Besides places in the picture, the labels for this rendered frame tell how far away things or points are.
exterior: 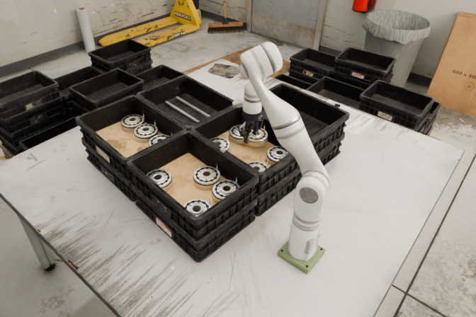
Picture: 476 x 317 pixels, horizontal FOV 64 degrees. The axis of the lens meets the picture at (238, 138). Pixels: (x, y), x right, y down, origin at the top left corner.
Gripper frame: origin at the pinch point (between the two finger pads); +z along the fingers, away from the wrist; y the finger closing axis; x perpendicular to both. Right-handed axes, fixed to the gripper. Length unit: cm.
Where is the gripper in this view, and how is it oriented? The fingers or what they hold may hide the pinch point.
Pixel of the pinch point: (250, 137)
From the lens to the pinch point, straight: 158.5
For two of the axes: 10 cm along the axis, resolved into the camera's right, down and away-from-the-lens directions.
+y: 7.1, -4.0, 5.8
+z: -0.3, 8.1, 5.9
